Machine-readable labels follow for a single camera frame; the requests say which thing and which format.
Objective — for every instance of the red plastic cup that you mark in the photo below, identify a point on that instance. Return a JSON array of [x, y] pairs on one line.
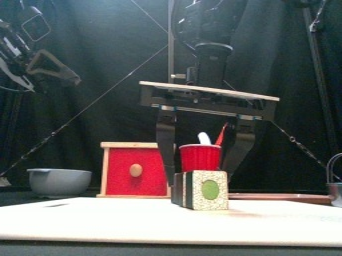
[[201, 158]]

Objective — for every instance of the white cutting board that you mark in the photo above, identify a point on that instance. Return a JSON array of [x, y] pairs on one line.
[[134, 223]]

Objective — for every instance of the wooden box with red front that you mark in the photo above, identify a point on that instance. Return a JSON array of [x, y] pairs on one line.
[[124, 166]]

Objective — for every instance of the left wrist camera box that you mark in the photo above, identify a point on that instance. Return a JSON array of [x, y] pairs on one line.
[[36, 26]]

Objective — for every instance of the small metal toy pot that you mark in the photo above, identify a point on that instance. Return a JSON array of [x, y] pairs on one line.
[[334, 191]]

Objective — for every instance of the toy sushi roll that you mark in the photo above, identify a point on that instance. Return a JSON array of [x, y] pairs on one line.
[[207, 190]]

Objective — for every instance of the grey plastic bowl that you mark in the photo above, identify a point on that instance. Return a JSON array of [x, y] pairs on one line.
[[58, 183]]

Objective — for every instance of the grey vertical frame pole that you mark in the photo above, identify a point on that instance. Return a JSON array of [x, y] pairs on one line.
[[171, 40]]

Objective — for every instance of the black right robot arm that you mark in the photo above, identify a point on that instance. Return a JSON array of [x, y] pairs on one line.
[[205, 20]]

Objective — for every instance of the black slanted frame strut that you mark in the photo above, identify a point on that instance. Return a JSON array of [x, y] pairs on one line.
[[319, 83]]

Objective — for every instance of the black cloth backdrop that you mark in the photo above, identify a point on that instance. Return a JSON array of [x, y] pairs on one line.
[[111, 50]]

